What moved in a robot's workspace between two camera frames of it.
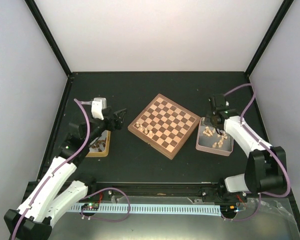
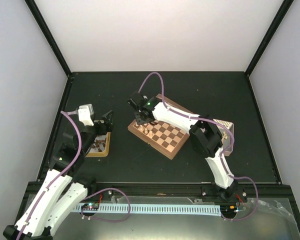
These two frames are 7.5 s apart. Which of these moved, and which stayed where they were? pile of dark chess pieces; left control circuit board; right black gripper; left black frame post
Moved: right black gripper
Stayed: left control circuit board; pile of dark chess pieces; left black frame post
